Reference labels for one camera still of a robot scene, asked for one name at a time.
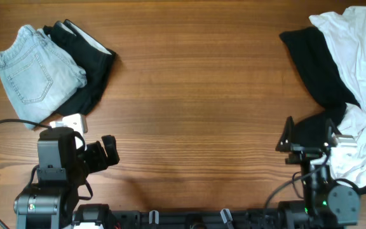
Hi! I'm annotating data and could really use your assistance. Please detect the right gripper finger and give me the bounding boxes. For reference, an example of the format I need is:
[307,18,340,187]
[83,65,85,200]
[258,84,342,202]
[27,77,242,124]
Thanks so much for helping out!
[275,116,295,152]
[325,118,341,145]

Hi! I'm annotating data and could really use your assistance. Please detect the light blue denim jeans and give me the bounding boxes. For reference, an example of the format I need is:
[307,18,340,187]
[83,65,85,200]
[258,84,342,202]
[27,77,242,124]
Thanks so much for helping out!
[0,25,87,123]

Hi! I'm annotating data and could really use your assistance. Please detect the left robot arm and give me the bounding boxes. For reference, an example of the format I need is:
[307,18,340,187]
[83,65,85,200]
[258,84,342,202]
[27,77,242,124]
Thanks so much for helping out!
[14,127,119,228]

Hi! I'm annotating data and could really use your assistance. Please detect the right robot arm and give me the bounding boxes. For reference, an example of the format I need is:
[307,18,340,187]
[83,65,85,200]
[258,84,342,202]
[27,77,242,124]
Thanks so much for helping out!
[276,116,360,228]

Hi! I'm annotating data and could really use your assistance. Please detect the folded black garment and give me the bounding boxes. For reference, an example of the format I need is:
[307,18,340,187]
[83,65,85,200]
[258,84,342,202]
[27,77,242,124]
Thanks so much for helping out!
[43,19,117,116]

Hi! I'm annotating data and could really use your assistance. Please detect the black garment right pile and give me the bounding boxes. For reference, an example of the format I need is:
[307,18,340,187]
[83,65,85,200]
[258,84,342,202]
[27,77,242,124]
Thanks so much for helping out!
[280,27,366,195]

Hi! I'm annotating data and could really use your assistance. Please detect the white t-shirt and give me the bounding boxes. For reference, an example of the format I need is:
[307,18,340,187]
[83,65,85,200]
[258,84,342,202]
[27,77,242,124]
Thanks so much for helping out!
[309,6,366,188]

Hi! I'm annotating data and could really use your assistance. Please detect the right black cable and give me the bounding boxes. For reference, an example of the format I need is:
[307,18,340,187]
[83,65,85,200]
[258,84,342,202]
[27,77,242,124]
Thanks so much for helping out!
[262,149,332,217]

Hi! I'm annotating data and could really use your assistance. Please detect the black cable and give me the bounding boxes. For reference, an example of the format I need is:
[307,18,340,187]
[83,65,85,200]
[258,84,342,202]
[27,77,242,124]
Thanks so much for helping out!
[262,149,332,217]
[0,118,53,229]

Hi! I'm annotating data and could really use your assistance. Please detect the left black cable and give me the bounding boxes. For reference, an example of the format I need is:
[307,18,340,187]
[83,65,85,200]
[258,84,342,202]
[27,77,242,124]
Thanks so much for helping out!
[0,118,53,229]

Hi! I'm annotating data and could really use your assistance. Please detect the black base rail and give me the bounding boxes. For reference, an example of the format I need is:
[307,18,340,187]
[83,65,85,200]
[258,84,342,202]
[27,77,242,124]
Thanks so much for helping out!
[71,208,298,229]

